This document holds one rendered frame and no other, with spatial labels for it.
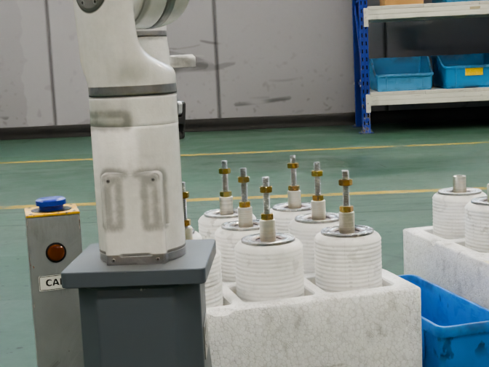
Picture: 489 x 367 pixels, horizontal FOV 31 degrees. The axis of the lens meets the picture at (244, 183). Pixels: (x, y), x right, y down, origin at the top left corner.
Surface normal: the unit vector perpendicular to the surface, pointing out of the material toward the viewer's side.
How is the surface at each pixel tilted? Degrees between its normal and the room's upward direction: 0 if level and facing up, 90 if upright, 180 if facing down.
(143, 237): 90
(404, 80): 95
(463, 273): 90
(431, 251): 90
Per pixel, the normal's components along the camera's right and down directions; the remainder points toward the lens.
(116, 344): -0.04, 0.14
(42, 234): 0.26, 0.12
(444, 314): -0.96, 0.05
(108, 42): -0.55, 0.15
